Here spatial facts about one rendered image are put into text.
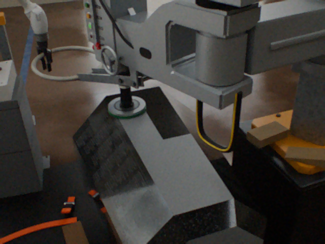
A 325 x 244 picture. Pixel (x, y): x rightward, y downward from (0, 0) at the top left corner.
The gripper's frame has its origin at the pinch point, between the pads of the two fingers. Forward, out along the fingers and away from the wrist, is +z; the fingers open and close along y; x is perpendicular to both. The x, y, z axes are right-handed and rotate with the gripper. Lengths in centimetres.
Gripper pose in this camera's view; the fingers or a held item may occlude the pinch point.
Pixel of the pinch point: (46, 66)
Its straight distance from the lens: 275.8
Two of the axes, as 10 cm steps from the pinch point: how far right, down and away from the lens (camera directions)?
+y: 8.4, 3.3, -4.3
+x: 5.4, -4.8, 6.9
